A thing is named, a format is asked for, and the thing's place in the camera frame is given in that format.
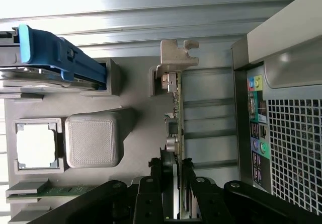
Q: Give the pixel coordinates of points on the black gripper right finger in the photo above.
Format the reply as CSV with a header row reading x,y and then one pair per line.
x,y
208,204

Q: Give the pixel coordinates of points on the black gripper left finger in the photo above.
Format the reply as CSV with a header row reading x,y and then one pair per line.
x,y
148,204

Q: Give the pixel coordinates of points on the grey parts rack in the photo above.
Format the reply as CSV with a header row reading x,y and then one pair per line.
x,y
141,138

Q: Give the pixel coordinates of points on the green RAM stick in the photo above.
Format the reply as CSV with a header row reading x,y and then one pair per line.
x,y
63,190

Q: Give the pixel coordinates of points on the open PC case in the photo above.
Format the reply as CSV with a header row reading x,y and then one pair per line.
x,y
289,133

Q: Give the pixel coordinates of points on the silver CPU chip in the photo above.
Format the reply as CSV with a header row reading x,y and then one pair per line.
x,y
35,146

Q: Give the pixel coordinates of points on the hard disk in blue caddy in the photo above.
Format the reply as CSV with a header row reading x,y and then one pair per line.
x,y
50,53

